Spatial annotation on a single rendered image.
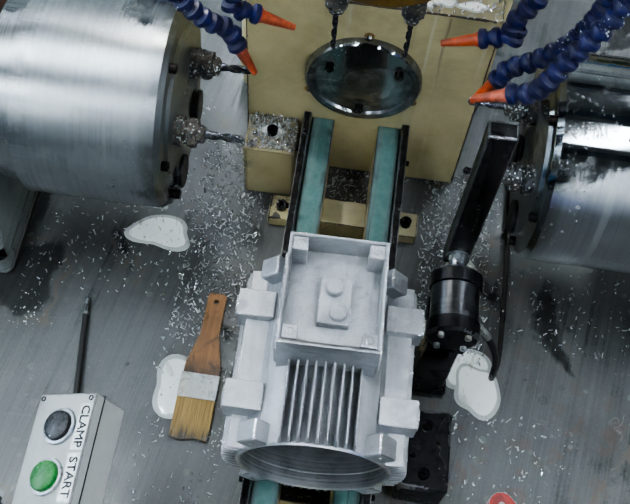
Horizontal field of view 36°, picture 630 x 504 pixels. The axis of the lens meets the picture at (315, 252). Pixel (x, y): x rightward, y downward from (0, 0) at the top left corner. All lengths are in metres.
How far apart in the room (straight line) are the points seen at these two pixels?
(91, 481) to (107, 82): 0.42
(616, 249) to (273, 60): 0.48
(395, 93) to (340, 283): 0.37
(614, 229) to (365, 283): 0.29
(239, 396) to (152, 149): 0.29
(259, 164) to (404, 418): 0.49
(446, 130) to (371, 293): 0.41
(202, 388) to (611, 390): 0.54
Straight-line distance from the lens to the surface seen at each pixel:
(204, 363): 1.26
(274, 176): 1.34
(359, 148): 1.37
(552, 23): 1.65
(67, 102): 1.08
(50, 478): 0.96
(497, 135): 0.92
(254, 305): 1.00
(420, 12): 0.97
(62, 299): 1.33
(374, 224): 1.23
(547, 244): 1.11
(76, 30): 1.10
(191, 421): 1.24
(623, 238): 1.11
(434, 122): 1.30
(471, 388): 1.28
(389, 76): 1.22
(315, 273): 0.97
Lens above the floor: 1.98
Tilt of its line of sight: 62 degrees down
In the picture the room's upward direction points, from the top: 6 degrees clockwise
